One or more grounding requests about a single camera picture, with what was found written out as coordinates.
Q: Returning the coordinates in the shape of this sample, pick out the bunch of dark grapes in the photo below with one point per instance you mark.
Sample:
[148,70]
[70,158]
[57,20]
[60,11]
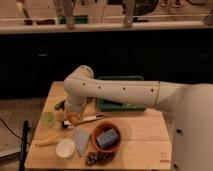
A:
[99,158]

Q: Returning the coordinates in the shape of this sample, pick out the grey cloth piece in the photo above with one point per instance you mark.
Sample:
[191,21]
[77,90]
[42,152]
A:
[81,139]

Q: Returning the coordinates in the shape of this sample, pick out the green plastic tray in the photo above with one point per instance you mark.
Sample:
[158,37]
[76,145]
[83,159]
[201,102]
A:
[109,106]

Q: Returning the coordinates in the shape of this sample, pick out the dark green toy vegetable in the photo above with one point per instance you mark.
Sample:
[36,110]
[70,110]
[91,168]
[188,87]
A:
[60,105]

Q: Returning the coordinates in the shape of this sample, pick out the blue sponge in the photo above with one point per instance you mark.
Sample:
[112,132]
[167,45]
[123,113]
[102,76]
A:
[107,138]

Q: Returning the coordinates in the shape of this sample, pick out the terracotta orange bowl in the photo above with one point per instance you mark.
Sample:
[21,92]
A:
[103,127]

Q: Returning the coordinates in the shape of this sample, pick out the black stand pole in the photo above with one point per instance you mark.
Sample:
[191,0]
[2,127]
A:
[24,143]

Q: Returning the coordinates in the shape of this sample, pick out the white paper cup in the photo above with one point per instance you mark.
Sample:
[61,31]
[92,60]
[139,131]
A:
[65,148]

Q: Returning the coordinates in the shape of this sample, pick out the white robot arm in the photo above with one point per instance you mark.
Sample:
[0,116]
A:
[192,105]

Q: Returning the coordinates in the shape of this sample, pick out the orange apple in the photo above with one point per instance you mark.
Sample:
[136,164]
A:
[73,118]

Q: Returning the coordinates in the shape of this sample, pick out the yellow banana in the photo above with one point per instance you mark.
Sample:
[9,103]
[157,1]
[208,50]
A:
[49,141]

